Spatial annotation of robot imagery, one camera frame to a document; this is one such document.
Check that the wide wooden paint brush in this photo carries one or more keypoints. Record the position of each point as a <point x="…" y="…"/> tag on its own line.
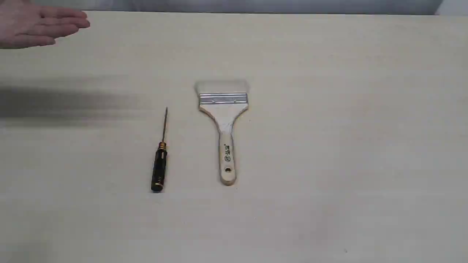
<point x="224" y="101"/>

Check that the black gold precision screwdriver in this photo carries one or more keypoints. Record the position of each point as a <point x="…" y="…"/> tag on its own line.
<point x="160" y="161"/>

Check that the open human hand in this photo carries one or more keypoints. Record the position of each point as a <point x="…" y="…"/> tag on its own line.
<point x="24" y="24"/>

